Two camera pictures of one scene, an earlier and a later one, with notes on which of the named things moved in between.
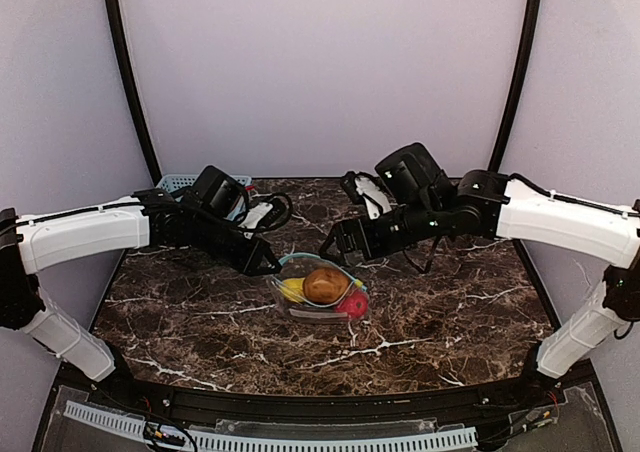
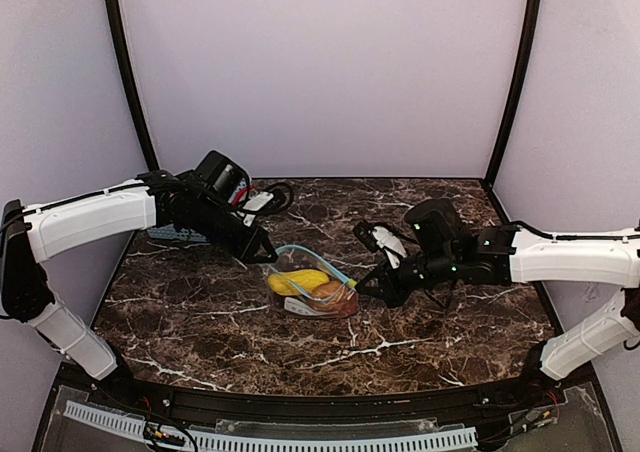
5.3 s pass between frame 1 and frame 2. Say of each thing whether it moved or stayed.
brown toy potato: moved
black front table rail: stayed
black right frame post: stayed
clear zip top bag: moved
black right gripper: moved
